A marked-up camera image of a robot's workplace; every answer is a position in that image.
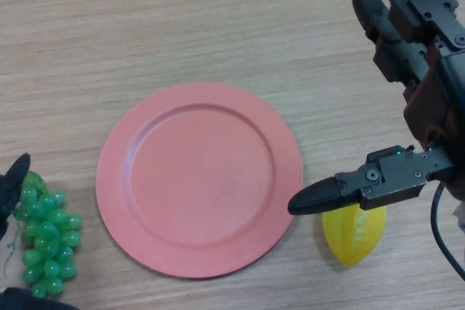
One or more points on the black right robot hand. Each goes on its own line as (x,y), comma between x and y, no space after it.
(432,70)

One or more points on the pink round plate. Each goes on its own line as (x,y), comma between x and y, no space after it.
(200,183)

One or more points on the green plastic grape bunch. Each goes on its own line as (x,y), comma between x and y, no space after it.
(47,232)

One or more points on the yellow plastic starfruit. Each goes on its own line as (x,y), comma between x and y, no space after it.
(347,241)

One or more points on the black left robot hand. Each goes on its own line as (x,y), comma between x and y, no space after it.
(12,183)

